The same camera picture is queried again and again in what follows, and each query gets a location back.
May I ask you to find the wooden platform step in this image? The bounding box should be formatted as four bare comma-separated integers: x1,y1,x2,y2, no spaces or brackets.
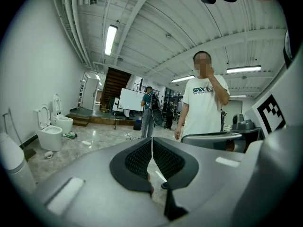
65,113,143,127

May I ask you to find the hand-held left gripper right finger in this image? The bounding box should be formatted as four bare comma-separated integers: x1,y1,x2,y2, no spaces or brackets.
152,137,248,227

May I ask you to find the white cylindrical bin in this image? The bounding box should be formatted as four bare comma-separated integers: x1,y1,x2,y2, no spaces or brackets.
0,132,36,195

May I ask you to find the grey wall hose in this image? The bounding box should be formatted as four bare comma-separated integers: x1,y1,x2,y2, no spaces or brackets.
2,107,25,148

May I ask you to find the white whiteboard on stand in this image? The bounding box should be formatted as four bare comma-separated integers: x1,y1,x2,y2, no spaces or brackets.
114,87,145,130

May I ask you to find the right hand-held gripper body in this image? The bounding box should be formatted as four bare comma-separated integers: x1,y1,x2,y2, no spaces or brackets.
231,29,303,227

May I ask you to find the grey camera device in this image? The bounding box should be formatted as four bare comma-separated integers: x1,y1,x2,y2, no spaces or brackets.
231,113,256,131

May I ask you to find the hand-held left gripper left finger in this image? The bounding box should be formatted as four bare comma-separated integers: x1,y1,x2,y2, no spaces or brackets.
30,137,166,227

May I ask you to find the brown wooden staircase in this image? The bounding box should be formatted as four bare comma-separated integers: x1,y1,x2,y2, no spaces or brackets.
99,67,132,110

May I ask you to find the white toilet with raised lid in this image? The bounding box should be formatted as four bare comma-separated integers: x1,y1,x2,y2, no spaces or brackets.
51,93,74,135
33,104,63,152

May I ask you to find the white door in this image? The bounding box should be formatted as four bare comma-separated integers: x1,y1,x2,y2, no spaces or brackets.
81,77,99,110

